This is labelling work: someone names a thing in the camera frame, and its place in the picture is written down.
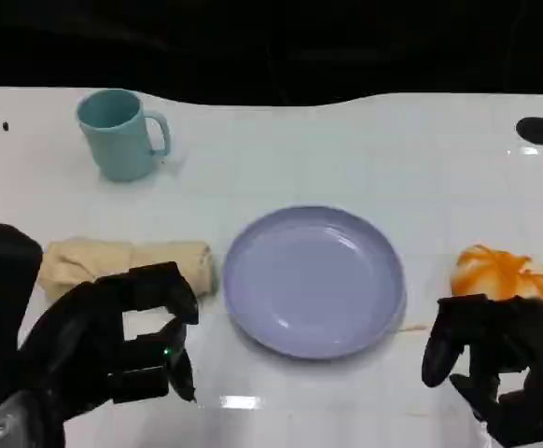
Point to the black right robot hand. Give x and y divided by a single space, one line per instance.
528 336

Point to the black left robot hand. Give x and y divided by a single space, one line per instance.
80 326

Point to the beige towel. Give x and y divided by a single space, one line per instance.
113 261

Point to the orange and white bread roll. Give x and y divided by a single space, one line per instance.
500 270

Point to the pale green mug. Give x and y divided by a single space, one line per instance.
117 140

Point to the lilac plate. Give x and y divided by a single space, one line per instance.
313 284

